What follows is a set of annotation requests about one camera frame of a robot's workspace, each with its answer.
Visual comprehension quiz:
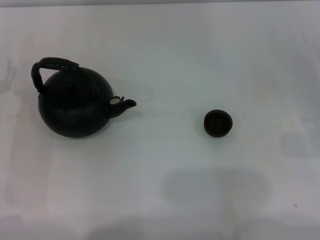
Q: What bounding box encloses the small dark teacup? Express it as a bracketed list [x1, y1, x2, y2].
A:
[203, 109, 234, 138]

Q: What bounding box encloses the black round teapot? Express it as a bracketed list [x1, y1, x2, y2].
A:
[31, 56, 138, 138]

